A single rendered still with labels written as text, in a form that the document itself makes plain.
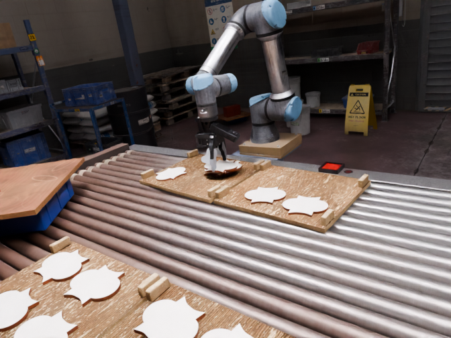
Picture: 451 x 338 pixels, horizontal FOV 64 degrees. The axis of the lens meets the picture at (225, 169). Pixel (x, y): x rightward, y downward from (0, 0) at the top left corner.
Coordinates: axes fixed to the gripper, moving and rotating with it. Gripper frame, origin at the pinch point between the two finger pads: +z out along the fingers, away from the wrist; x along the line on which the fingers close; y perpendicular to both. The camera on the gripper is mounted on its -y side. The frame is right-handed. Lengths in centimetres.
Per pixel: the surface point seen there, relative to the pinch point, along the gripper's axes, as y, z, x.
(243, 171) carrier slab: -7.5, 4.3, -4.9
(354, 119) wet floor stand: -12, 78, -350
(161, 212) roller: 9.8, 6.0, 29.7
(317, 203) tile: -41.3, 3.3, 19.3
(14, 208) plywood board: 45, -6, 56
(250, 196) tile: -18.9, 3.4, 17.6
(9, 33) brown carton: 370, -78, -205
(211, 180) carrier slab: 2.0, 4.3, 5.5
